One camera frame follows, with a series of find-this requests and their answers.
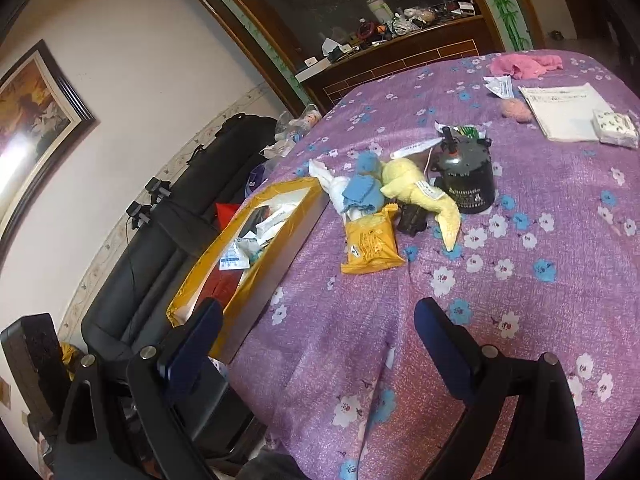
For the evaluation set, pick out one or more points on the yellow cardboard box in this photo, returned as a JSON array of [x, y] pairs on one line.
[[260, 255]]

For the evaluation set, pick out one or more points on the dark wooden cabinet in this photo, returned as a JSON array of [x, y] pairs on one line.
[[380, 35]]

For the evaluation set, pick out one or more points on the green packet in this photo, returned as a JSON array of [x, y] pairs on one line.
[[470, 131]]

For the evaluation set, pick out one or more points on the white crumpled wrapper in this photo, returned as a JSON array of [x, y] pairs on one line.
[[499, 86]]

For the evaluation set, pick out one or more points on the blue towel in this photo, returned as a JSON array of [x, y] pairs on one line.
[[367, 185]]

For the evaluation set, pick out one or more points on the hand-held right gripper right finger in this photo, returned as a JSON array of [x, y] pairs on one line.
[[442, 345]]

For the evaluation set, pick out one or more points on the pink cloth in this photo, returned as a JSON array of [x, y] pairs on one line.
[[525, 64]]

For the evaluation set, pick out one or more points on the orange wet wipes packet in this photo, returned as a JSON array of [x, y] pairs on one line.
[[370, 242]]

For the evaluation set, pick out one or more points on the framed wall picture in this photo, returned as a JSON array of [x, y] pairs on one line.
[[35, 125]]

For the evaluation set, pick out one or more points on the white towel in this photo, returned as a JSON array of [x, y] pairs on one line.
[[332, 187]]

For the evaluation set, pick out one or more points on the purple floral tablecloth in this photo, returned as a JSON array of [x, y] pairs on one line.
[[525, 280]]

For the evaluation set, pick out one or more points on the white paper booklet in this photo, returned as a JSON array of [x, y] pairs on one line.
[[567, 110]]

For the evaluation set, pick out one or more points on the pink fluffy ball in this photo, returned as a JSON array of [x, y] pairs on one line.
[[517, 109]]

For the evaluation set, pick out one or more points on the black leather sofa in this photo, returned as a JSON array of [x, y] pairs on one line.
[[165, 240]]

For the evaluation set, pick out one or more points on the small black object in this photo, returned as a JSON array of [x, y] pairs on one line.
[[412, 217]]

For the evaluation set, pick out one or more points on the floral tissue packet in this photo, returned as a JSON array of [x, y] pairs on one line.
[[616, 127]]

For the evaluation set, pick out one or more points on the black electric motor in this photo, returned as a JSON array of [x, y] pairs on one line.
[[462, 175]]

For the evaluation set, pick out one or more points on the yellow towel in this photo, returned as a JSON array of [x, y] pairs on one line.
[[425, 192]]

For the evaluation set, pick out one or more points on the white plastic bottle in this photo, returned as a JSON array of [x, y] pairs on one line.
[[376, 10]]

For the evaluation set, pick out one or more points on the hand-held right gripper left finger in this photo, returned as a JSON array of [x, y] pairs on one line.
[[192, 347]]

